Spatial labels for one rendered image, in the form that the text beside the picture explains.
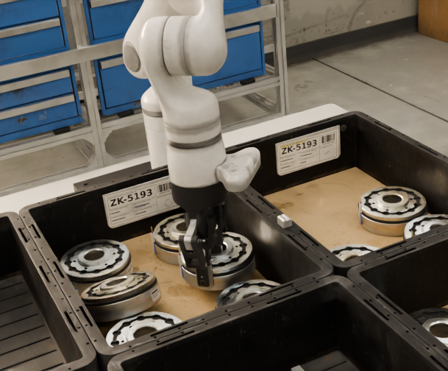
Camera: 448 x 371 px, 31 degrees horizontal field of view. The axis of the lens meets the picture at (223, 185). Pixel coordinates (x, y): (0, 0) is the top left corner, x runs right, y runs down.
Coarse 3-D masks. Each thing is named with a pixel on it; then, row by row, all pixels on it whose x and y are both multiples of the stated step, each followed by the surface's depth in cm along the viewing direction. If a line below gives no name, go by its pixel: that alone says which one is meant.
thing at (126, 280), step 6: (120, 276) 109; (126, 276) 108; (132, 276) 108; (108, 282) 108; (114, 282) 109; (126, 282) 106; (132, 282) 106; (102, 288) 106; (108, 288) 105; (114, 288) 105; (120, 288) 105
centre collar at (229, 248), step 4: (224, 240) 113; (224, 244) 112; (228, 244) 112; (232, 244) 112; (228, 248) 111; (232, 248) 111; (204, 252) 111; (220, 252) 110; (224, 252) 110; (228, 252) 110; (212, 256) 110; (216, 256) 110; (220, 256) 110; (224, 256) 110
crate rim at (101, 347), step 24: (72, 192) 121; (96, 192) 121; (240, 192) 116; (24, 216) 115; (264, 216) 109; (288, 240) 103; (48, 264) 103; (72, 288) 98; (288, 288) 94; (216, 312) 91; (96, 336) 89; (144, 336) 88
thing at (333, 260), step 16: (352, 112) 138; (304, 128) 134; (384, 128) 131; (240, 144) 131; (256, 144) 131; (416, 144) 125; (256, 192) 116; (272, 208) 112; (304, 240) 103; (416, 240) 100; (336, 256) 99; (368, 256) 98; (336, 272) 97
